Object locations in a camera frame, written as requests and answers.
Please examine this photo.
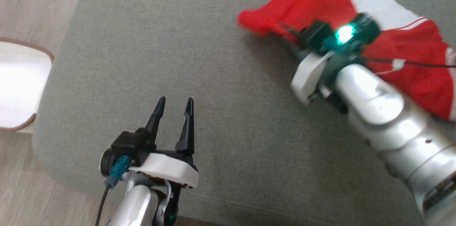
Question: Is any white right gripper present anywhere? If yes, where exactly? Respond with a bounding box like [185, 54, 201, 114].
[277, 22, 336, 106]

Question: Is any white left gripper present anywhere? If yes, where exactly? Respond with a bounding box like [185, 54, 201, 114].
[129, 96, 199, 189]

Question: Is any red and white striped garment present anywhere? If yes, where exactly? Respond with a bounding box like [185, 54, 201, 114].
[351, 0, 456, 121]

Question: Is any white laundry basket brown rim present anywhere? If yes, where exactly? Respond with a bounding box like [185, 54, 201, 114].
[0, 37, 55, 133]

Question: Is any black right cable blue plug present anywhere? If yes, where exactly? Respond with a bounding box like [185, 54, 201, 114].
[360, 56, 456, 76]

